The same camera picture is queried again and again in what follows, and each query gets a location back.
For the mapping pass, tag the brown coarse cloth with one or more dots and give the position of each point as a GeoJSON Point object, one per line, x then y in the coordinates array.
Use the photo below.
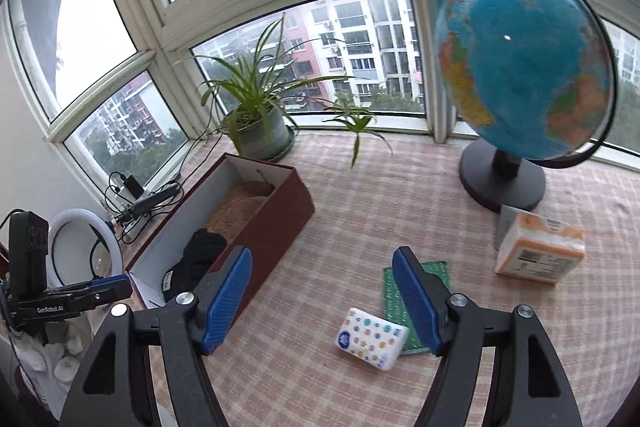
{"type": "Point", "coordinates": [235, 207]}

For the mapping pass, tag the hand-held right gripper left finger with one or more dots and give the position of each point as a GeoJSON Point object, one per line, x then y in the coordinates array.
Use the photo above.
{"type": "Point", "coordinates": [225, 302]}

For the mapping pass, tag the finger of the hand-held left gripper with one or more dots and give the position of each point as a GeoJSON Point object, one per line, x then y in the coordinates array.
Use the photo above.
{"type": "Point", "coordinates": [112, 283]}
{"type": "Point", "coordinates": [107, 298]}

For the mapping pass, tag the blue desk globe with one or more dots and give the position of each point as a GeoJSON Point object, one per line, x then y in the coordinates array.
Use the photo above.
{"type": "Point", "coordinates": [525, 67]}

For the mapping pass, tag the green sponge cloth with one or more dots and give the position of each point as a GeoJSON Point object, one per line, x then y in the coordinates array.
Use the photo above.
{"type": "Point", "coordinates": [397, 312]}

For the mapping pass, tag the black power strip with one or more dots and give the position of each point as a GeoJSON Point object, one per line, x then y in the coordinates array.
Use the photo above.
{"type": "Point", "coordinates": [150, 203]}

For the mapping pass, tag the person's left hand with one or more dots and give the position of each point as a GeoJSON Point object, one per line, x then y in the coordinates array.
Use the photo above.
{"type": "Point", "coordinates": [55, 357]}

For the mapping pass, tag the small patterned tissue pack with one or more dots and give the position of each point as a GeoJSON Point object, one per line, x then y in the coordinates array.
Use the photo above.
{"type": "Point", "coordinates": [370, 337]}

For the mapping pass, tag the black charger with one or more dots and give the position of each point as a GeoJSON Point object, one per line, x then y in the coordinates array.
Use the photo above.
{"type": "Point", "coordinates": [132, 186]}

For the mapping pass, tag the pink checked tablecloth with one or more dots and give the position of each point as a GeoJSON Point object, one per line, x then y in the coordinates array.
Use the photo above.
{"type": "Point", "coordinates": [380, 217]}

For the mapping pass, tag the black knitted glove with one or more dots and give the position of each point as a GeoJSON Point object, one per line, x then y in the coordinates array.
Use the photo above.
{"type": "Point", "coordinates": [200, 252]}

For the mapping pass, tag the orange tissue pack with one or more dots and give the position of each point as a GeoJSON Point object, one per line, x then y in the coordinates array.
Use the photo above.
{"type": "Point", "coordinates": [540, 252]}

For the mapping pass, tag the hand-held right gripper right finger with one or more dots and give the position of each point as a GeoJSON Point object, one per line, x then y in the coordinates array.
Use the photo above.
{"type": "Point", "coordinates": [415, 302]}

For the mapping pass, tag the brown cardboard box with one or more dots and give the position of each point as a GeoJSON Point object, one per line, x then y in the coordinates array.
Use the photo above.
{"type": "Point", "coordinates": [280, 207]}

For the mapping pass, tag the potted spider plant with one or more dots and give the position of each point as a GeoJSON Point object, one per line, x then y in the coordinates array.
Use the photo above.
{"type": "Point", "coordinates": [260, 132]}

